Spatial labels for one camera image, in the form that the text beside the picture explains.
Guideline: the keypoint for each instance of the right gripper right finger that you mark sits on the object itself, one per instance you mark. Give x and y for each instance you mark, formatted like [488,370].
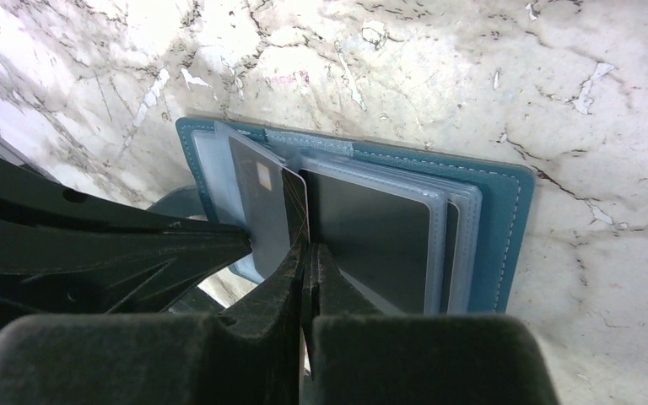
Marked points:
[359,355]

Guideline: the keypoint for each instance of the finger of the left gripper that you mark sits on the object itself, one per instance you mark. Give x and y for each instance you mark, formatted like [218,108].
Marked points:
[63,251]

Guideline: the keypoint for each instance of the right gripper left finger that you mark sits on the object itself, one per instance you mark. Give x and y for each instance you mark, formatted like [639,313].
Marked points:
[248,354]

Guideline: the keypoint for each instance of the blue card holder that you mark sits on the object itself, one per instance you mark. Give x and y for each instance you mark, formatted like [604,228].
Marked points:
[489,202]

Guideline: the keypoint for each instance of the black VIP credit card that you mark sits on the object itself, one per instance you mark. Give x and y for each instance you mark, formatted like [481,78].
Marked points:
[274,203]

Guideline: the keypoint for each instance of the black card in sleeve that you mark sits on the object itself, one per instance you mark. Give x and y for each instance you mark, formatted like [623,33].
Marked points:
[387,235]

